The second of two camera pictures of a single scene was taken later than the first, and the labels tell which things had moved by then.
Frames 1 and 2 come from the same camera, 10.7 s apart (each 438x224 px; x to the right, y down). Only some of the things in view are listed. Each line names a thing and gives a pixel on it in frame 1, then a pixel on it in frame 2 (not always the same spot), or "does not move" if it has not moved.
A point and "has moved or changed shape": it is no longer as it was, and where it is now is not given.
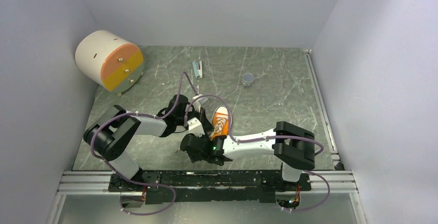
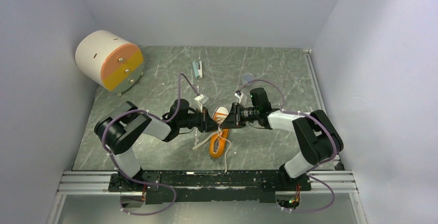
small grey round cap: (247, 79) does not move
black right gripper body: (194, 158) → (243, 114)
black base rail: (170, 187) does not move
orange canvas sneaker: (220, 121) does not move
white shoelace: (220, 120) has moved or changed shape
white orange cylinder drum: (109, 60) does not move
